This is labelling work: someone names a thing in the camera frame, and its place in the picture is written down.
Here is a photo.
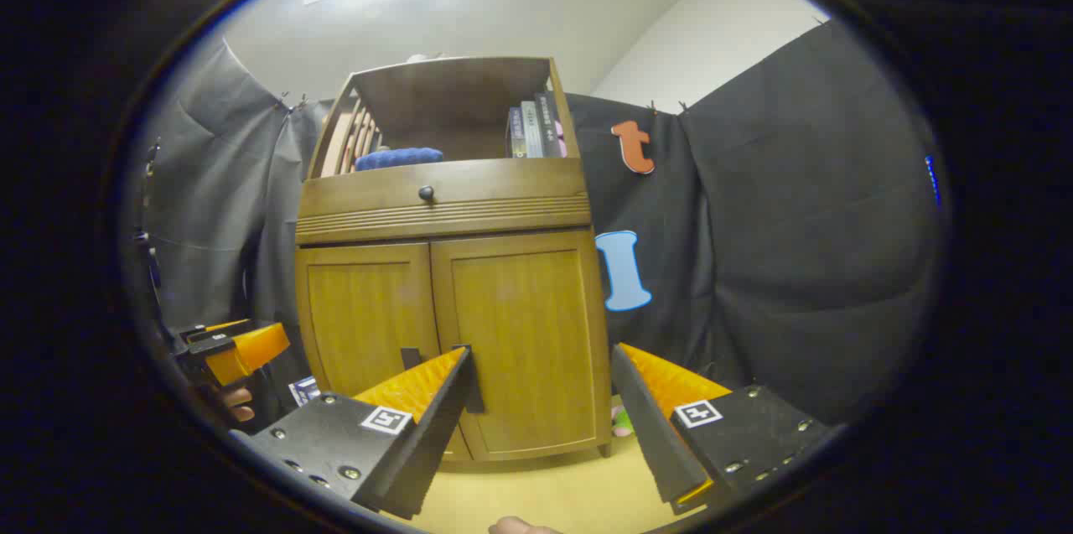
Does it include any wooden cabinet door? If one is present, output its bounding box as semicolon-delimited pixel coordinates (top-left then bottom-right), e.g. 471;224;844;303
295;242;474;463
429;230;613;461

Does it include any black book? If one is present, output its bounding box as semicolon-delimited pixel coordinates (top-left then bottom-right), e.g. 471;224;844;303
535;92;565;158

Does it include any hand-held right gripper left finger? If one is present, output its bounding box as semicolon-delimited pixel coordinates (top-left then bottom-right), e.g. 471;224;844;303
231;347;474;521

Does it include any wooden cabinet drawer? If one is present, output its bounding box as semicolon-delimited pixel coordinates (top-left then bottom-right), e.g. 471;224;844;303
296;157;593;246

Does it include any black backdrop cloth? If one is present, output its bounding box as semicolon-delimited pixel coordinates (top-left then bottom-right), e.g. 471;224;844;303
138;18;944;426

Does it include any wooden double-door shoe cabinet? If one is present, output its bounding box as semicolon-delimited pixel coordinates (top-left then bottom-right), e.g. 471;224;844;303
293;56;613;464

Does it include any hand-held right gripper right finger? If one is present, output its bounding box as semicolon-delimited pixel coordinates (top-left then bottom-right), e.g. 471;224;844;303
610;343;831;516

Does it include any blue folded towel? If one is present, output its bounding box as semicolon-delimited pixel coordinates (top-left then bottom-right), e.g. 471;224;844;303
354;148;445;172

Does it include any grey book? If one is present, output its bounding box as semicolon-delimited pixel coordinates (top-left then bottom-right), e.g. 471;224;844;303
521;101;547;158

